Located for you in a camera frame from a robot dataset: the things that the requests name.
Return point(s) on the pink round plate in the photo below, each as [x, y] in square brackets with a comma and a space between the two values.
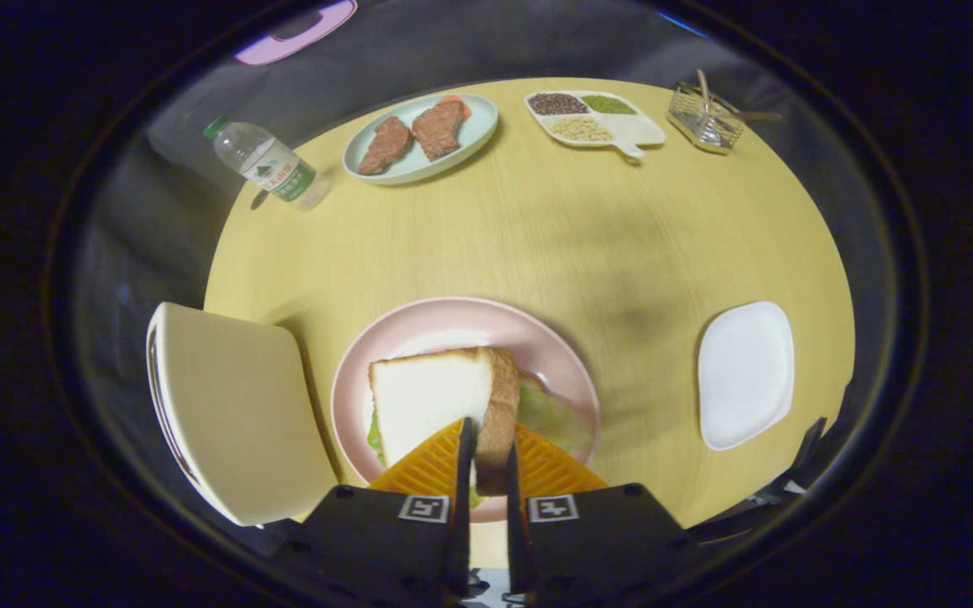
[453, 314]

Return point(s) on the green mung beans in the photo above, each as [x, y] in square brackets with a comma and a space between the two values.
[609, 105]

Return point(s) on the clear plastic water bottle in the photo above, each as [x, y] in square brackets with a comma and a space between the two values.
[271, 165]

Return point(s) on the white divided dish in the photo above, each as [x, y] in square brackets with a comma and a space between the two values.
[634, 131]

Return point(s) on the clear utensil holder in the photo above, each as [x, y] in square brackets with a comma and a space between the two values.
[702, 122]

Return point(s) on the pale soybeans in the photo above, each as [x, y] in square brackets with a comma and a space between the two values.
[581, 128]

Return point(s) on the brown meat piece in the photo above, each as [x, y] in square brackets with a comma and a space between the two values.
[385, 145]
[437, 128]

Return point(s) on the orange food piece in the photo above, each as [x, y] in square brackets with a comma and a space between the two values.
[463, 105]

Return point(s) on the white bread slice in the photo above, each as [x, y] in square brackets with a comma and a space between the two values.
[427, 397]

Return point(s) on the black backdrop cloth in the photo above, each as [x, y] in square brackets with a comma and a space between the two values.
[419, 42]

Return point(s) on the dark red beans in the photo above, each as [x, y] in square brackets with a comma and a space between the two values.
[557, 104]

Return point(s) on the green lettuce leaf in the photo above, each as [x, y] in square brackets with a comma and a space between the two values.
[541, 414]

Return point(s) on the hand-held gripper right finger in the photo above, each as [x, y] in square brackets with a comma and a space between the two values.
[516, 507]

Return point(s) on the white toaster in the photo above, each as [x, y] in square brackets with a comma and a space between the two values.
[233, 405]

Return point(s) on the pale blue oval plate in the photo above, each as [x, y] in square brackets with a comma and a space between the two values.
[470, 139]

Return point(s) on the wooden stick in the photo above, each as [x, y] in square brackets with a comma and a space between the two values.
[757, 116]
[704, 89]

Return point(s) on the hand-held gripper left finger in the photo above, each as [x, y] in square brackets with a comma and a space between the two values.
[463, 507]

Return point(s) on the white square plate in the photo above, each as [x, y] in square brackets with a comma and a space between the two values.
[744, 376]

